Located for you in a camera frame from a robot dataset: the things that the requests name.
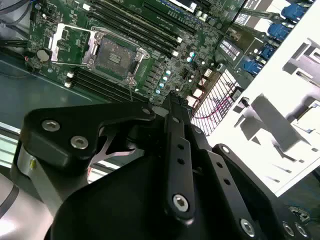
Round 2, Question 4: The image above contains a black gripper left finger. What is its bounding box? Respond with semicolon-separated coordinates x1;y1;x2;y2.
9;91;197;226

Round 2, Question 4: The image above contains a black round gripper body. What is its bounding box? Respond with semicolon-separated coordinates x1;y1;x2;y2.
47;119;243;240

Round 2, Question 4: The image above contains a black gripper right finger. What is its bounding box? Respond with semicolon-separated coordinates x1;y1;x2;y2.
174;93;314;240

